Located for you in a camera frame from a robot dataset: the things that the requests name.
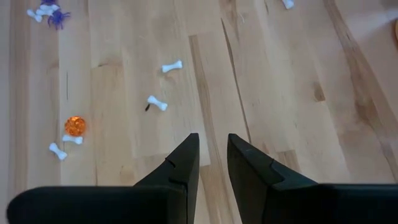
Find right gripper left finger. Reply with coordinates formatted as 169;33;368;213
6;133;200;224

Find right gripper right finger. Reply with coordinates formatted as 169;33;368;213
227;133;398;224

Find orange plastic pumpkin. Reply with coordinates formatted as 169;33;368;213
64;116;87;138

